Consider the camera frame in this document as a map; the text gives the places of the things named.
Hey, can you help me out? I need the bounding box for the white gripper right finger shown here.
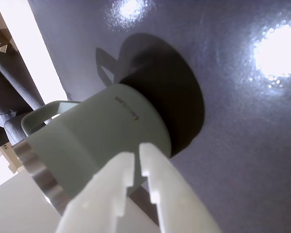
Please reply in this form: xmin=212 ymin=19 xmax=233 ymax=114
xmin=138 ymin=142 xmax=223 ymax=233

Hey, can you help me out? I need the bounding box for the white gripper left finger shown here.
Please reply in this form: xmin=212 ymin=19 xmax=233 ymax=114
xmin=54 ymin=151 xmax=136 ymax=233

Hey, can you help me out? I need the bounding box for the pale green mug, steel rim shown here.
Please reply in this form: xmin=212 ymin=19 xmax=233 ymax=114
xmin=12 ymin=83 xmax=172 ymax=216

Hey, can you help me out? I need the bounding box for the grey fabric chair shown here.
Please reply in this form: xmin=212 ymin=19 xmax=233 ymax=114
xmin=0 ymin=47 xmax=62 ymax=152

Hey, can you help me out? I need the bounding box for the brown cardboard box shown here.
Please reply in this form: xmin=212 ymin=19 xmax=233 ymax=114
xmin=0 ymin=17 xmax=18 ymax=53

